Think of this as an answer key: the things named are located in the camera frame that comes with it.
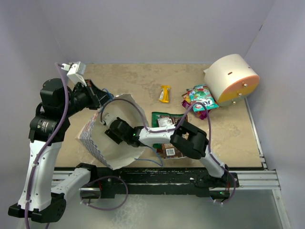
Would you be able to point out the yellow M&M's packet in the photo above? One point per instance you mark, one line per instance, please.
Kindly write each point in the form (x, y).
(164, 95)

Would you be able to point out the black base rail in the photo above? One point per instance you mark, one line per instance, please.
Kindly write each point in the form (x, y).
(160, 181)

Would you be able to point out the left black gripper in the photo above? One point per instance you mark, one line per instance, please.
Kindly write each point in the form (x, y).
(102, 95)

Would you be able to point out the beige and orange cylinder device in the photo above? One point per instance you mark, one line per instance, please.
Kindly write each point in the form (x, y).
(230, 79)

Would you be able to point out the green chips bag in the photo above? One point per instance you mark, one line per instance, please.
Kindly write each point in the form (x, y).
(160, 119)

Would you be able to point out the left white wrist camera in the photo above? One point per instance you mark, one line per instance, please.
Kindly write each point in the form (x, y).
(75, 72)

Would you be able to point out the teal Fox's mint packet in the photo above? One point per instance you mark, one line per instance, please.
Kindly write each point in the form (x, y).
(201, 93)

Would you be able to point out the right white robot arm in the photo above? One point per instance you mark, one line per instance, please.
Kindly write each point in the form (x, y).
(190, 140)

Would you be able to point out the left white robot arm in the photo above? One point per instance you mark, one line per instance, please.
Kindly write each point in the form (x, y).
(40, 202)

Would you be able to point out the yellow candy snack packet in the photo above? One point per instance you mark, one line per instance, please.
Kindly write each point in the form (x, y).
(186, 98)

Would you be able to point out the blue checkered paper bag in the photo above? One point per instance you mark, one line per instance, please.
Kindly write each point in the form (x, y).
(94, 139)

